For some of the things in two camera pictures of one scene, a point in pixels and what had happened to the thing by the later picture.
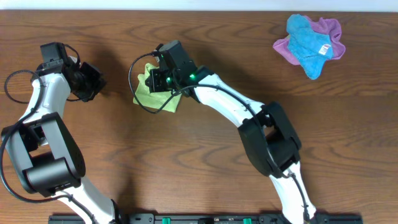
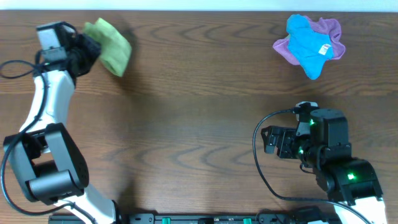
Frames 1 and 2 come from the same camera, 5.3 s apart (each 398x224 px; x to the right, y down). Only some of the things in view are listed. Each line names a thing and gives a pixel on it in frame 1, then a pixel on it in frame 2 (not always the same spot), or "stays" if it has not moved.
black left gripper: x=91 y=82 to x=88 y=50
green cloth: x=154 y=100 to x=115 y=51
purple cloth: x=329 y=27 stays
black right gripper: x=154 y=81 to x=286 y=135
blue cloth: x=311 y=49 stays
